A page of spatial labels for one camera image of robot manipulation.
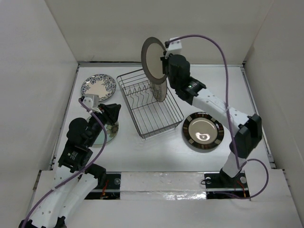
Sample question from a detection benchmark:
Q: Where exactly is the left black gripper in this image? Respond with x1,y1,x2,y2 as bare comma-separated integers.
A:
86,103,121,146

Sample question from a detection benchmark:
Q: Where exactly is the brown rim cream plate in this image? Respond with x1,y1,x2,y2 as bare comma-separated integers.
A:
141,37,166,85

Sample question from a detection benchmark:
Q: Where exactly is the grey tree pattern plate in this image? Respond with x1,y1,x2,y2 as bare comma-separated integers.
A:
150,81,167,102

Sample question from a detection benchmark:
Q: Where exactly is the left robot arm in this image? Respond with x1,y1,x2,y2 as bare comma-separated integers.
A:
19,103,121,228

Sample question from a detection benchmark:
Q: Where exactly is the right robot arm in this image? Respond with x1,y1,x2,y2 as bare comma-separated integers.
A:
160,55,262,187

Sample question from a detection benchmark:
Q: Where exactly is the green flower plate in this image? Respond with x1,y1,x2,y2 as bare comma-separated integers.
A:
87,121,119,146

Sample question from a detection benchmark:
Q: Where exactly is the blue floral plate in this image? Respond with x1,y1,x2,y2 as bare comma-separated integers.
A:
81,74,116,102

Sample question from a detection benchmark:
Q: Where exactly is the dark striped rim plate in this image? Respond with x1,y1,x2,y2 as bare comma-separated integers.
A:
182,112,225,150

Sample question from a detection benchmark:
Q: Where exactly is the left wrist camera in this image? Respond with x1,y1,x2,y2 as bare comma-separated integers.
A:
79,94,99,109

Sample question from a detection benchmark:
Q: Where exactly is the wire dish rack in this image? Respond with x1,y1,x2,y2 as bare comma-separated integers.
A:
116,69,184,139

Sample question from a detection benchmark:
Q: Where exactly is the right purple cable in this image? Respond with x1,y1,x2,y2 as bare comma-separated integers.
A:
175,35,270,200

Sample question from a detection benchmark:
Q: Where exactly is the purple cable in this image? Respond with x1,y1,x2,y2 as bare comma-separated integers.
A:
18,101,109,228
175,35,270,200

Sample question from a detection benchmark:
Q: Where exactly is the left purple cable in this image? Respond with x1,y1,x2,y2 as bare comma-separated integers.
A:
18,101,109,228

